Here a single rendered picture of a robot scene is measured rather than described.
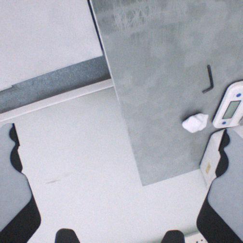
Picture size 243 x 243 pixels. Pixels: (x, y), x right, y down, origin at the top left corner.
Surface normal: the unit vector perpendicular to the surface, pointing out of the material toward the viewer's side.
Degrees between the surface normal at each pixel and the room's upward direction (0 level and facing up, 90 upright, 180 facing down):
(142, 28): 0
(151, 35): 0
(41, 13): 0
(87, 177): 90
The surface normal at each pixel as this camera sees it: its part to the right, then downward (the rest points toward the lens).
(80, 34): 0.23, 0.77
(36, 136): -0.17, -0.58
